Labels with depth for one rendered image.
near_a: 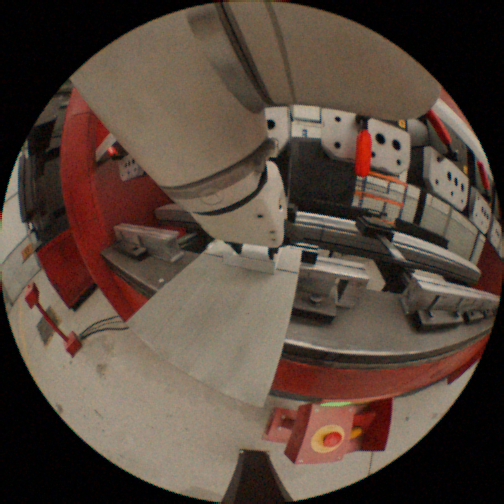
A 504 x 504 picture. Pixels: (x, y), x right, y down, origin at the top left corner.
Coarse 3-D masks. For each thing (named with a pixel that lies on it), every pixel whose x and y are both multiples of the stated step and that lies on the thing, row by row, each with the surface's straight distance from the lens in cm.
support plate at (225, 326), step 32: (288, 256) 27; (192, 288) 22; (224, 288) 20; (256, 288) 20; (288, 288) 21; (128, 320) 22; (160, 320) 20; (192, 320) 18; (224, 320) 17; (256, 320) 17; (288, 320) 17; (160, 352) 17; (192, 352) 16; (224, 352) 15; (256, 352) 15; (224, 384) 15; (256, 384) 14
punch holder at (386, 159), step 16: (320, 112) 31; (336, 112) 27; (336, 128) 26; (352, 128) 26; (368, 128) 27; (384, 128) 28; (400, 128) 31; (336, 144) 26; (352, 144) 26; (384, 144) 28; (400, 144) 29; (320, 160) 31; (336, 160) 27; (352, 160) 25; (384, 160) 27; (400, 160) 29
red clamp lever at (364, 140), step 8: (360, 120) 24; (368, 120) 24; (360, 128) 24; (360, 136) 23; (368, 136) 23; (360, 144) 22; (368, 144) 22; (360, 152) 22; (368, 152) 22; (360, 160) 22; (368, 160) 22; (360, 168) 22; (368, 168) 22; (360, 176) 22
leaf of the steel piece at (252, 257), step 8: (248, 248) 29; (256, 248) 29; (264, 248) 29; (280, 248) 29; (224, 256) 24; (232, 256) 23; (240, 256) 22; (248, 256) 26; (256, 256) 26; (264, 256) 26; (232, 264) 24; (240, 264) 23; (248, 264) 23; (256, 264) 22; (264, 264) 22; (272, 264) 21; (264, 272) 23; (272, 272) 22
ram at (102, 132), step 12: (444, 96) 49; (432, 108) 41; (456, 108) 52; (444, 120) 42; (96, 132) 102; (108, 132) 79; (456, 132) 46; (96, 144) 99; (108, 144) 77; (468, 144) 50; (96, 156) 98; (108, 156) 93; (480, 156) 57; (492, 180) 66
